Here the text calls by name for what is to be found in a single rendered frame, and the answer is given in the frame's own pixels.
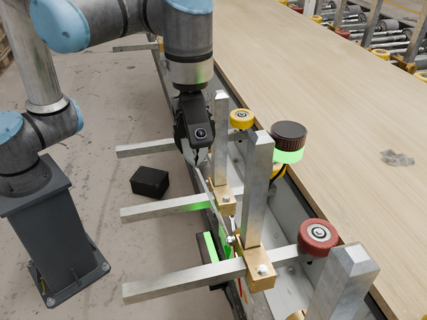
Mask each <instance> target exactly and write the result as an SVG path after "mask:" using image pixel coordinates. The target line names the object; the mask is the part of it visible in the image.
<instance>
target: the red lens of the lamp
mask: <svg viewBox="0 0 427 320"><path fill-rule="evenodd" d="M278 122H279V121H278ZM275 123H277V122H275ZM275 123H274V124H275ZM274 124H272V125H271V129H270V135H271V136H272V137H273V139H274V141H275V148H277V149H279V150H283V151H289V152H292V151H297V150H300V149H302V148H303V147H304V145H305V142H306V137H307V134H308V131H307V129H306V128H305V127H304V126H303V125H302V126H303V127H304V128H305V130H306V133H305V135H304V136H303V137H301V138H298V139H286V138H282V137H279V136H278V135H276V134H275V133H274V132H273V126H274ZM299 124H300V123H299Z"/></svg>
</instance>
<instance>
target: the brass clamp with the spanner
mask: <svg viewBox="0 0 427 320"><path fill-rule="evenodd" d="M233 235H234V238H235V241H236V245H235V250H236V254H237V256H238V257H243V260H244V262H245V265H246V267H247V273H246V276H245V278H246V280H247V283H248V286H249V288H250V291H251V293H257V292H260V291H264V290H268V289H271V288H274V286H275V281H276V272H275V270H274V268H273V266H272V264H271V261H270V259H269V257H268V254H267V253H266V250H265V249H264V246H263V244H262V242H261V244H260V246H258V247H254V248H249V249H244V247H243V244H242V241H241V239H240V227H239V228H237V229H236V230H235V231H234V232H233ZM260 265H265V266H266V267H267V268H268V273H267V275H265V276H261V275H259V274H258V272H257V269H258V268H259V266H260Z"/></svg>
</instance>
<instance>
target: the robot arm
mask: <svg viewBox="0 0 427 320"><path fill-rule="evenodd" d="M213 9H214V1H213V0H0V19H1V23H2V25H3V28H4V31H5V34H6V37H7V39H8V42H9V44H10V48H11V51H12V53H13V56H14V59H15V61H16V64H17V67H18V70H19V73H20V76H21V78H22V81H23V84H24V87H25V90H26V92H27V96H28V99H27V100H26V101H25V108H26V110H27V112H24V113H22V114H20V113H19V112H17V111H14V110H12V111H9V110H5V111H1V112H0V193H1V194H2V195H4V196H6V197H13V198H16V197H25V196H29V195H31V194H34V193H36V192H38V191H40V190H41V189H43V188H44V187H45V186H47V185H48V183H49V182H50V180H51V178H52V171H51V169H50V167H49V166H48V165H47V164H46V163H45V162H44V161H43V160H42V159H41V158H40V157H39V155H38V152H40V151H42V150H44V149H46V148H48V147H51V146H52V145H55V144H56V143H59V142H61V141H62V140H65V139H66V138H69V137H72V136H74V135H75V134H76V133H78V132H80V131H81V130H82V129H83V125H84V122H83V115H82V113H81V110H80V108H79V106H78V105H76V102H75V101H74V100H73V99H72V98H71V97H68V96H67V95H66V94H65V93H62V92H61V89H60V85H59V82H58V78H57V73H56V71H55V66H54V64H53V59H52V57H51V52H50V49H51V50H53V51H55V52H57V53H60V54H68V53H77V52H80V51H83V50H84V49H86V48H89V47H92V46H96V45H98V44H102V43H106V42H109V41H112V40H115V39H118V38H122V37H126V36H129V35H132V34H136V33H138V32H148V33H151V34H155V35H158V36H161V37H163V47H164V53H165V58H166V60H165V61H162V64H163V66H166V74H167V78H169V80H171V81H172V85H173V87H174V88H175V89H177V90H179V93H180V94H179V95H178V96H176V97H171V99H172V113H173V120H174V122H175V125H173V139H174V141H175V144H176V146H177V147H178V149H179V150H180V152H181V154H182V155H183V156H184V157H185V159H186V161H187V162H188V163H189V164H191V165H192V166H198V165H199V164H200V163H201V162H202V160H203V159H204V158H205V156H206V154H207V153H208V150H209V149H210V148H211V146H212V144H213V141H214V139H215V121H214V120H211V118H210V117H212V116H213V115H212V113H211V112H210V111H209V110H208V109H209V105H208V103H207V101H206V99H205V97H204V95H203V93H202V91H201V90H202V89H204V88H206V87H207V86H208V81H209V80H210V79H211V78H212V77H213V75H214V54H213ZM178 98H179V99H178ZM175 99H176V100H175ZM193 149H196V152H197V155H196V157H195V159H194V152H193Z"/></svg>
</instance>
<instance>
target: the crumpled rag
mask: <svg viewBox="0 0 427 320"><path fill-rule="evenodd" d="M380 154H381V155H382V156H383V157H382V158H380V160H382V161H384V162H385V163H387V164H392V165H395V166H396V167H398V166H401V165H402V166H410V165H411V166H414V164H415V160H414V158H413V157H407V155H406V154H403V153H401V154H397V153H396V152H394V150H391V149H388V150H384V151H382V152H380Z"/></svg>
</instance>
